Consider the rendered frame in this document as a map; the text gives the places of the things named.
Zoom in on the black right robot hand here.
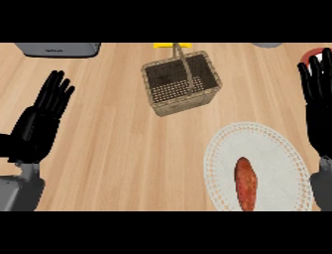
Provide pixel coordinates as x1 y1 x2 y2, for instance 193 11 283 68
295 48 332 165

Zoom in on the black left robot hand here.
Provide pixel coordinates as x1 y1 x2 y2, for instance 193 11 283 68
0 69 77 165

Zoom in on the white oval placemat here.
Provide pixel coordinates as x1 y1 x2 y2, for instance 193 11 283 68
202 121 314 212

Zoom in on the orange sweet potato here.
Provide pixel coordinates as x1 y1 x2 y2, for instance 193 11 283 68
233 156 258 212

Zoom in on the red rimmed plate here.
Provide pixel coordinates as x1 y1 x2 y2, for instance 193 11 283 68
301 47 332 75

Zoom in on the grey appliance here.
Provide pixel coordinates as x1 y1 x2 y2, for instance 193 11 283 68
13 43 102 60

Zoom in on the grey round object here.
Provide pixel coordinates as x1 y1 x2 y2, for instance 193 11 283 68
249 43 283 50

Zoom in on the yellow object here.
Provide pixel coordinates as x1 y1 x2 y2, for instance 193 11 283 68
152 43 193 50

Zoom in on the wicker basket with handle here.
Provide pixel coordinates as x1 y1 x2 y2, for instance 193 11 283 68
140 43 224 118

